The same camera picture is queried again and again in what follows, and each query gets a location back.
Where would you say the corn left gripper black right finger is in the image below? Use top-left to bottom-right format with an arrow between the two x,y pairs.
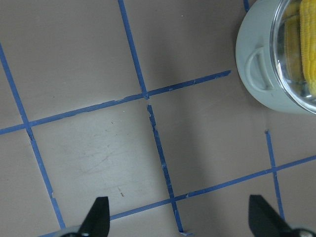
248,195 -> 295,237

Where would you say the corn left gripper black left finger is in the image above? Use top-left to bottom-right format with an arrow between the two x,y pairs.
78,197 -> 110,237

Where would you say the yellow corn cob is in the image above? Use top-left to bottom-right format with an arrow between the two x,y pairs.
284,0 -> 316,96

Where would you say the white electric cooking pot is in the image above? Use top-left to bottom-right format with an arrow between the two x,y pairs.
236,0 -> 314,114

